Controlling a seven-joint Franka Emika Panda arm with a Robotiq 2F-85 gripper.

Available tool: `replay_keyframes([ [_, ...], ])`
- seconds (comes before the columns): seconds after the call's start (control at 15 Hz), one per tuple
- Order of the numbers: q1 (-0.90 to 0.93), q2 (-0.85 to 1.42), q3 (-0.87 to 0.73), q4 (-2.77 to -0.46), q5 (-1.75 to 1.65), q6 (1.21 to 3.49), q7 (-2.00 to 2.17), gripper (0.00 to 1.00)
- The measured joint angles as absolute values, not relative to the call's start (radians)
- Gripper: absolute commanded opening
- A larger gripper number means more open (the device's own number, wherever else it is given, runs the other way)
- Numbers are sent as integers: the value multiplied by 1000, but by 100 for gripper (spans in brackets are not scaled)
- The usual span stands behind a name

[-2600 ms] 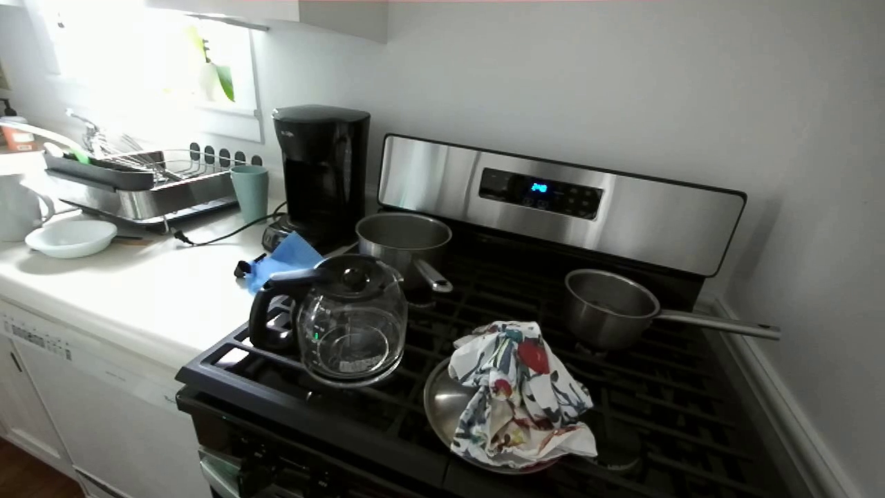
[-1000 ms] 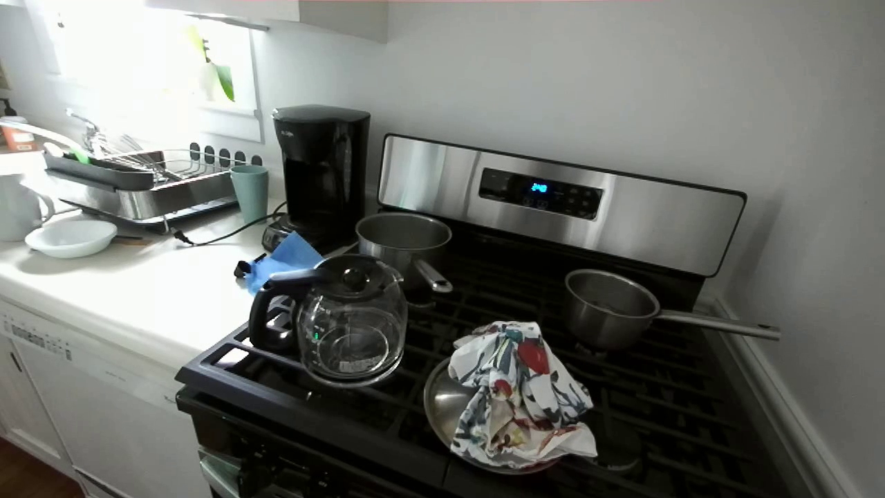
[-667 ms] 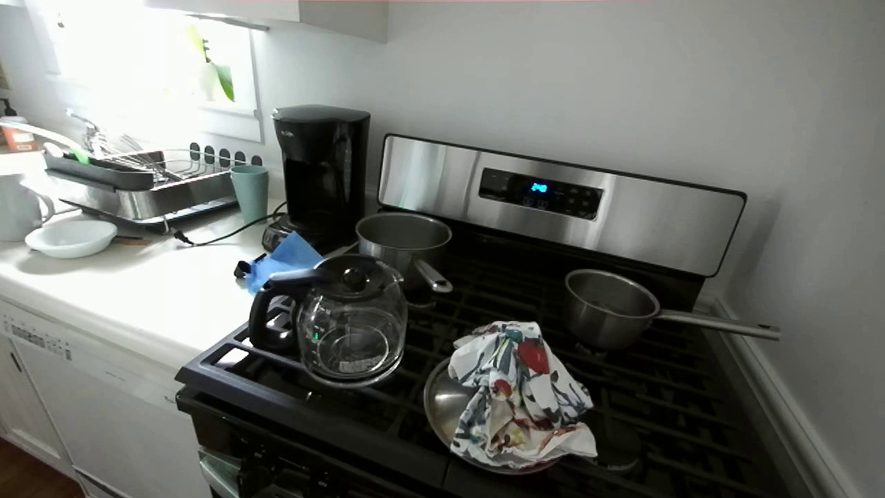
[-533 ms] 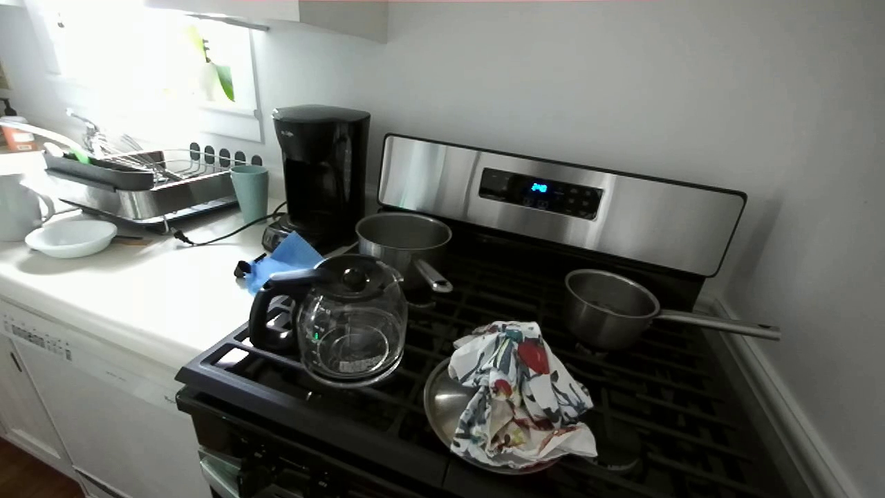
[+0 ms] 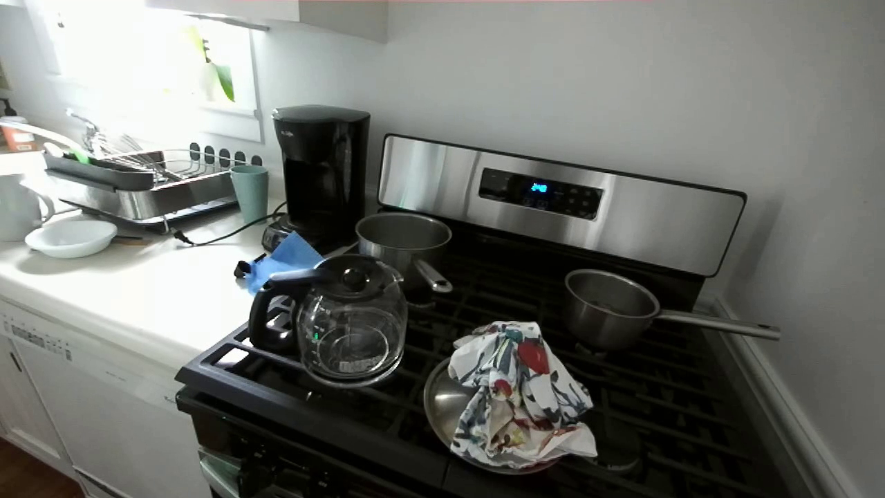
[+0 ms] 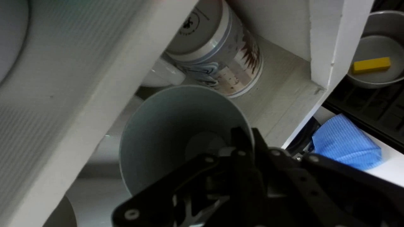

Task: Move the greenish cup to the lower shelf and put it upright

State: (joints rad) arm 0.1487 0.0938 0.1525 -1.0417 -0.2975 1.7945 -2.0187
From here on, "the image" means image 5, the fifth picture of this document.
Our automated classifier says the black power cord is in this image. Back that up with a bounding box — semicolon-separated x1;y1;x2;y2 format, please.
169;206;289;250

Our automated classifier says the white pitcher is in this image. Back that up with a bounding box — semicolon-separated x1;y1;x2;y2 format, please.
0;172;57;247

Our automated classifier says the steel frying pan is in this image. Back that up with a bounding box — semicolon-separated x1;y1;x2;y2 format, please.
419;354;603;480

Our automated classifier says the black and steel stove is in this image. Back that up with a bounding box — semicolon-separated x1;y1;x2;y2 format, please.
175;134;797;498

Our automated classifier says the black coffee maker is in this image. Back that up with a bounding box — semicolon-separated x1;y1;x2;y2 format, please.
270;102;372;257

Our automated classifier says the long-handled steel saucepan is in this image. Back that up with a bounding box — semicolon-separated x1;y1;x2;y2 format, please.
560;265;782;354

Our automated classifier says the blue cloth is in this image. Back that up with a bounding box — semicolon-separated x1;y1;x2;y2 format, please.
241;231;325;297

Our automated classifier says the short-handled steel saucepan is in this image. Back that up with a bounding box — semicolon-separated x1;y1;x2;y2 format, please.
352;210;457;300

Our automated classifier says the teal cup beside coffee maker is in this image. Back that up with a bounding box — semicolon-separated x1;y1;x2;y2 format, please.
226;163;270;224

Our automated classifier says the brown object by sink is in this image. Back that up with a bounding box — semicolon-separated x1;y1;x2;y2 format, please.
0;120;38;154

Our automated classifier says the white framed window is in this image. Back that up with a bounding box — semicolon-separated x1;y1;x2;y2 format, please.
24;0;265;141

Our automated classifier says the metal dish rack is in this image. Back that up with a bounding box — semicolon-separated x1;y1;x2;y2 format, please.
38;146;241;231

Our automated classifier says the white strip with dark holes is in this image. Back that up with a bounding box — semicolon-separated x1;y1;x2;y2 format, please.
186;139;267;172

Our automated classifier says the glass coffee carafe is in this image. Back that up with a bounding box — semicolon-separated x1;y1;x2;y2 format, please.
245;253;411;391

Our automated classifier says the patterned kitchen towel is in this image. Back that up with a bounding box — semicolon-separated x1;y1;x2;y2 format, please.
444;318;599;467

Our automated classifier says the white bowl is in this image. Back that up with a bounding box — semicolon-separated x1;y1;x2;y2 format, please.
21;217;122;264

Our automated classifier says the sink faucet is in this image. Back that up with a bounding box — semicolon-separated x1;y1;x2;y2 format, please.
63;109;119;154

